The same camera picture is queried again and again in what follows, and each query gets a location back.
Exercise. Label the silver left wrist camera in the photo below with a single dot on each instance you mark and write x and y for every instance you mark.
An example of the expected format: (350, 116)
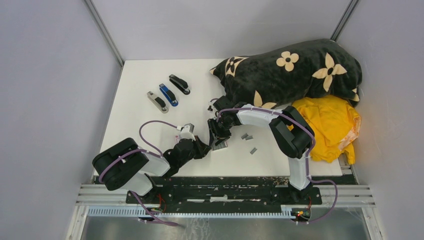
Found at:
(186, 131)

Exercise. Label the blue stapler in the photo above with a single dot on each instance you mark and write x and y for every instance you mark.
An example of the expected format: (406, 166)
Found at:
(169, 95)

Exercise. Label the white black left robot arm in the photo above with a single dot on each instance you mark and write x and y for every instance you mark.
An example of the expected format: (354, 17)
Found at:
(127, 166)

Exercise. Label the yellow crumpled cloth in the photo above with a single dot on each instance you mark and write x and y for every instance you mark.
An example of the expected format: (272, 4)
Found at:
(336, 124)

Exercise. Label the beige stapler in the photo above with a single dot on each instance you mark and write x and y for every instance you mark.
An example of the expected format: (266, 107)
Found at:
(158, 102)

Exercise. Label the red white staple box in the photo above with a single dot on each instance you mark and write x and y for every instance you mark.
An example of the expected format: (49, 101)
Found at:
(177, 138)

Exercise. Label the black floral plush pillow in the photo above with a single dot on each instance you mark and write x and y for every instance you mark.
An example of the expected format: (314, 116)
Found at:
(313, 69)

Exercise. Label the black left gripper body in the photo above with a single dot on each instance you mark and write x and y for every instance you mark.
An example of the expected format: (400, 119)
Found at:
(184, 160)

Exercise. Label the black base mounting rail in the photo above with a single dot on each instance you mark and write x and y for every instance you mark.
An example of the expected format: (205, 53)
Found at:
(233, 195)

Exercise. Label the black stapler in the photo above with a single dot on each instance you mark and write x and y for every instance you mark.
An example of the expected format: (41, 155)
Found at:
(181, 84)

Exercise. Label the staple box with staples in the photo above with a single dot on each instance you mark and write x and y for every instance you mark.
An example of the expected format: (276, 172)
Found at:
(219, 146)

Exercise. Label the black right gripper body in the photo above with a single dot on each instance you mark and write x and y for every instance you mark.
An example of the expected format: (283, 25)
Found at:
(224, 122)

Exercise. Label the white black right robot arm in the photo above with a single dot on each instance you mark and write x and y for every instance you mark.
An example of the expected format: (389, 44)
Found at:
(294, 137)

